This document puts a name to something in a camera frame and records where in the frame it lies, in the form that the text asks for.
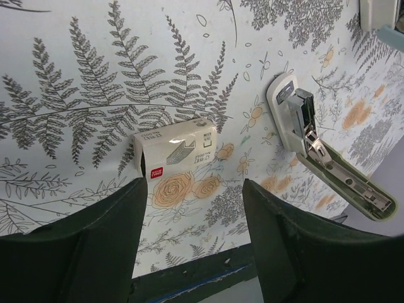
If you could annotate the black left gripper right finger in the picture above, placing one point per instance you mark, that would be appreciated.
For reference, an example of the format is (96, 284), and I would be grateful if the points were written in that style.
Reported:
(302, 257)

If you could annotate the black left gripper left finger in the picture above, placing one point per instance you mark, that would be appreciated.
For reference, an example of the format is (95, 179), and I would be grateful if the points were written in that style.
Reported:
(88, 256)

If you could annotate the floral patterned table mat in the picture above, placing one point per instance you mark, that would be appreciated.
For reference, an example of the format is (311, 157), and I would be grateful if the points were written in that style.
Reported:
(78, 78)

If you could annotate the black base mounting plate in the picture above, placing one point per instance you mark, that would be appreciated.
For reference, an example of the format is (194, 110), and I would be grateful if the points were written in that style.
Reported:
(196, 280)

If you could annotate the light blue stapler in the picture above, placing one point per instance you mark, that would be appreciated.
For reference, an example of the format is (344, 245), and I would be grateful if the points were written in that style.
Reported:
(385, 18)

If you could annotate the beige stapler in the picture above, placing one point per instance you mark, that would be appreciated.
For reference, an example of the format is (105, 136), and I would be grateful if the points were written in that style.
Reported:
(293, 112)

